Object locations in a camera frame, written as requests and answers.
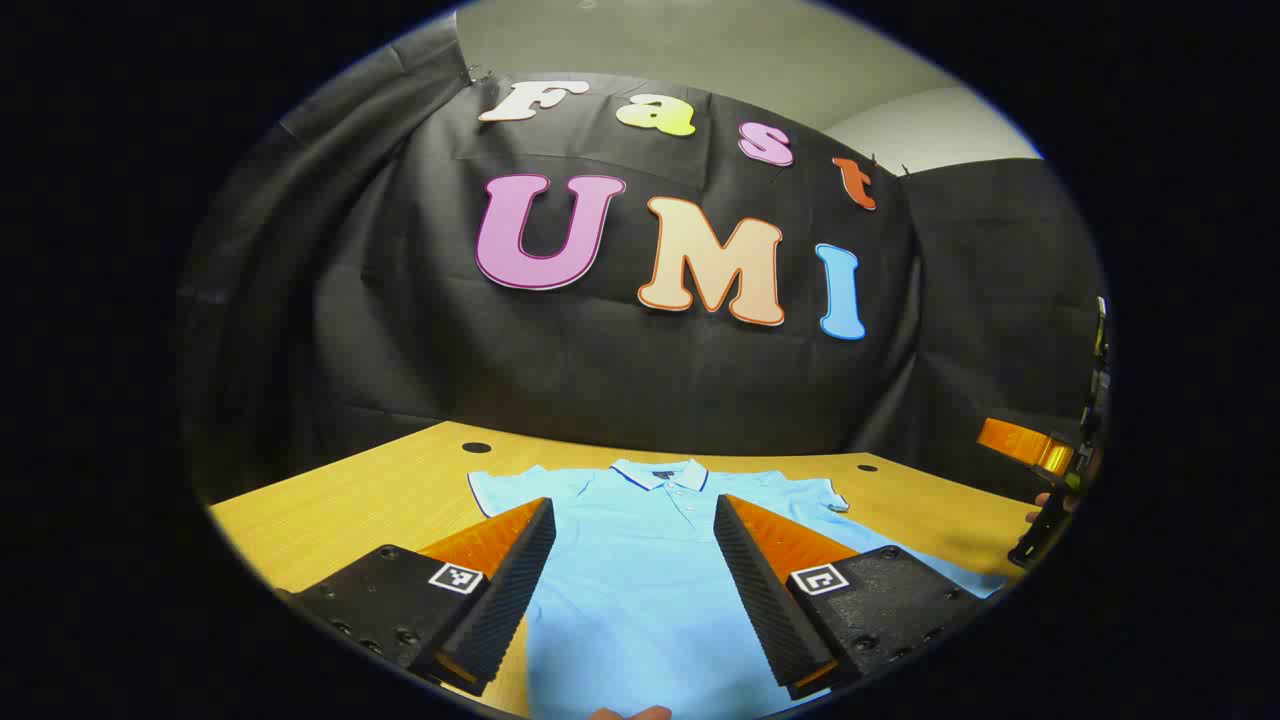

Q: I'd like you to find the black backdrop cloth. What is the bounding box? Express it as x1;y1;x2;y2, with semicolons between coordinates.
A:
180;10;1111;511

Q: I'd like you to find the light blue polo T-shirt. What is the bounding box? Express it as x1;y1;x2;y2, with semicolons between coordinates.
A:
467;458;1009;720

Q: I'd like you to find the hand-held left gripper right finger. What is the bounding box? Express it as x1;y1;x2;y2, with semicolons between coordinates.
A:
713;493;991;701

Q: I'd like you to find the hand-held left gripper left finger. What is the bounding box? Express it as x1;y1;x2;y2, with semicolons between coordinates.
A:
275;497;557;698

